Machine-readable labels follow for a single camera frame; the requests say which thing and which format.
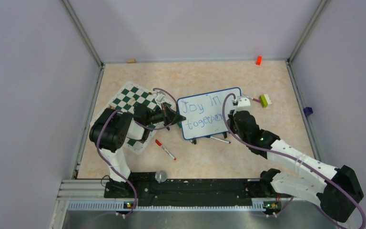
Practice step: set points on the green white chessboard mat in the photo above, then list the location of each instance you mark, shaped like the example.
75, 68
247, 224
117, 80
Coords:
121, 102

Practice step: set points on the red cap marker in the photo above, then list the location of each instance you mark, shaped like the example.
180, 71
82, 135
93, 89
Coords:
166, 150

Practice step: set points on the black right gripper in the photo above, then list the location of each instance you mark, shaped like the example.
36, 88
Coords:
231, 120

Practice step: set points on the orange toy block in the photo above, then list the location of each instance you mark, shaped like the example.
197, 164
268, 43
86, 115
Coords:
259, 60

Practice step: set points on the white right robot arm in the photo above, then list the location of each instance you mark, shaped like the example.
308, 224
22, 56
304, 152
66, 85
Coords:
334, 190

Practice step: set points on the grey round knob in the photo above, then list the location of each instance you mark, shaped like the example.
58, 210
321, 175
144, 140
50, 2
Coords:
161, 176

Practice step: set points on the light wooden chess piece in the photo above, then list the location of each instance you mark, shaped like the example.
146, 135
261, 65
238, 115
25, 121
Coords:
132, 101

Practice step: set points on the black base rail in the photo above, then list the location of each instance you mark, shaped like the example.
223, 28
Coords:
188, 192

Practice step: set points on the green white toy brick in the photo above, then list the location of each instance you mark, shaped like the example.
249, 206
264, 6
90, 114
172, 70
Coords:
265, 100

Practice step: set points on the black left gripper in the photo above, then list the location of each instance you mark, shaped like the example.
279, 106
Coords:
168, 115

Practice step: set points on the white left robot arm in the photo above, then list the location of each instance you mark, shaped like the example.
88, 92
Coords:
111, 129

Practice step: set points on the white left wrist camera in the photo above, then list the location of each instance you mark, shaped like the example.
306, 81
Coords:
159, 96

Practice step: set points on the blue framed whiteboard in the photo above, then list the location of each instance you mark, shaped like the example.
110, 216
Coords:
204, 113

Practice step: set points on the purple toy block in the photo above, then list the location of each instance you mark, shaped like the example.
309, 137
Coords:
308, 111

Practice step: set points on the black cap marker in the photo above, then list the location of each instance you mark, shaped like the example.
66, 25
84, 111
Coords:
221, 140

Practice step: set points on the purple cap marker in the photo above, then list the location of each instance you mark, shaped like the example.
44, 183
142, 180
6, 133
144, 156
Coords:
253, 99

